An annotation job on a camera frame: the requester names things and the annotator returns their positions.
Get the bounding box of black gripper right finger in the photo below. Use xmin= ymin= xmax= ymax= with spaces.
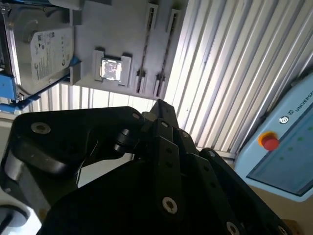
xmin=167 ymin=101 xmax=294 ymax=235

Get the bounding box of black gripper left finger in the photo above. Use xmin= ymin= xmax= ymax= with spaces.
xmin=0 ymin=99 xmax=182 ymax=217

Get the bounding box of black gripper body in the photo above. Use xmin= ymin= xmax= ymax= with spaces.
xmin=36 ymin=156 xmax=221 ymax=235

